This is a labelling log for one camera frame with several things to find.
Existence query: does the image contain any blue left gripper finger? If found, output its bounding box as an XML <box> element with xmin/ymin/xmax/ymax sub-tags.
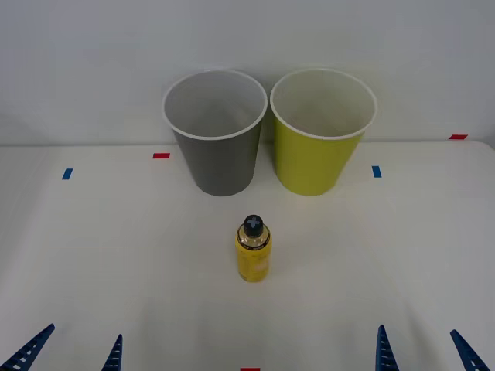
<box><xmin>101</xmin><ymin>333</ymin><xmax>124</xmax><ymax>371</ymax></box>
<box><xmin>0</xmin><ymin>323</ymin><xmax>56</xmax><ymax>371</ymax></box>

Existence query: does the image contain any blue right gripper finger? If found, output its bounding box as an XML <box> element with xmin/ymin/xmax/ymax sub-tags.
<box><xmin>449</xmin><ymin>328</ymin><xmax>493</xmax><ymax>371</ymax></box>
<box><xmin>374</xmin><ymin>324</ymin><xmax>400</xmax><ymax>371</ymax></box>

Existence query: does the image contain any yellow bottle with black cap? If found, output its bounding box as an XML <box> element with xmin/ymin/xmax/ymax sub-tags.
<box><xmin>234</xmin><ymin>213</ymin><xmax>273</xmax><ymax>283</ymax></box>

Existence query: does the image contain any yellow-green plastic waste bin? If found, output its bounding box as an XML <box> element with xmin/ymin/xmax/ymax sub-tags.
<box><xmin>269</xmin><ymin>67</ymin><xmax>378</xmax><ymax>196</ymax></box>

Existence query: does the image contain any grey plastic waste bin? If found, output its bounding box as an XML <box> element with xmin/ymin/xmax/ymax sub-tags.
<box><xmin>162</xmin><ymin>69</ymin><xmax>269</xmax><ymax>197</ymax></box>

